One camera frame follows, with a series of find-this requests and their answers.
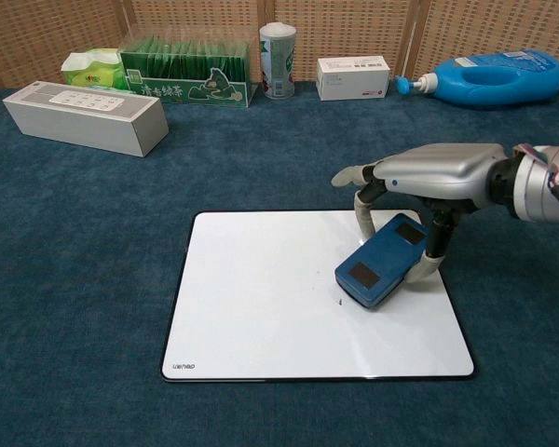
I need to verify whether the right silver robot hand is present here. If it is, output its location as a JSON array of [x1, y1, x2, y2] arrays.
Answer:
[[331, 142, 516, 284]]

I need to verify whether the blue whiteboard eraser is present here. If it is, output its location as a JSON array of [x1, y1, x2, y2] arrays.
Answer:
[[334, 212, 429, 311]]

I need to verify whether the white dry-erase board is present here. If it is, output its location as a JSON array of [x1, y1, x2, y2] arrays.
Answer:
[[161, 210, 476, 384]]

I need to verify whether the blue pump detergent bottle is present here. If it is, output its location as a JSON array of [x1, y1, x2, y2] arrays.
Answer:
[[395, 47, 559, 112]]

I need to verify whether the small white carton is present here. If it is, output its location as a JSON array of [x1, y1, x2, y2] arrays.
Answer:
[[316, 55, 392, 102]]

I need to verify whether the woven wooden folding screen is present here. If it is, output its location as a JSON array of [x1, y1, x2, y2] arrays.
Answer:
[[0, 0, 559, 89]]

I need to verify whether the white green round canister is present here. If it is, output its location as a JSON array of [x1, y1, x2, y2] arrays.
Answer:
[[259, 21, 298, 101]]

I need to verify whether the clear green tea box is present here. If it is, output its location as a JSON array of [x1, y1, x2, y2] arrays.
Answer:
[[119, 35, 256, 109]]

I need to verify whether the green tissue pack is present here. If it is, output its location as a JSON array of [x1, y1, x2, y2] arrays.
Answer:
[[60, 47, 128, 89]]

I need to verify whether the long grey speaker box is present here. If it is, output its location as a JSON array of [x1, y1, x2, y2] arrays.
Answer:
[[2, 82, 170, 159]]

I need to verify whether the teal table mat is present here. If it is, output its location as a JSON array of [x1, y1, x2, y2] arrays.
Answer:
[[0, 78, 559, 447]]

